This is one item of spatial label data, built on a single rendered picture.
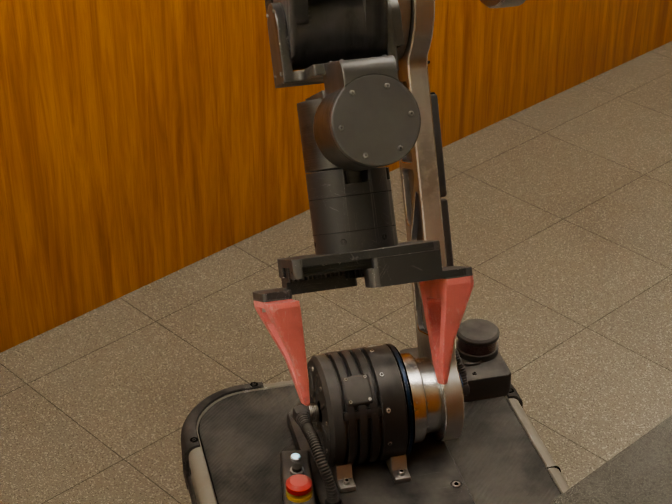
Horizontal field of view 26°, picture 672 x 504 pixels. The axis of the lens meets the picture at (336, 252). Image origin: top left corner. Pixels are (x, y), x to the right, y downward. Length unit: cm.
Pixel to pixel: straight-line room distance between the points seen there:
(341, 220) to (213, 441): 130
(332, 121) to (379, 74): 4
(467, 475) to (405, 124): 132
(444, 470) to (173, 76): 110
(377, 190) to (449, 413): 117
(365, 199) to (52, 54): 179
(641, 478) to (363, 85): 39
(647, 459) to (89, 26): 182
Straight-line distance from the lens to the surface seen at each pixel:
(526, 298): 302
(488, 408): 231
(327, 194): 97
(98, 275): 297
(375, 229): 97
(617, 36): 404
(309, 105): 98
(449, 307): 98
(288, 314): 95
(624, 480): 111
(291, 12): 96
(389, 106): 90
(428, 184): 209
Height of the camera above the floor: 164
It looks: 31 degrees down
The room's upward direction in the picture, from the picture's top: straight up
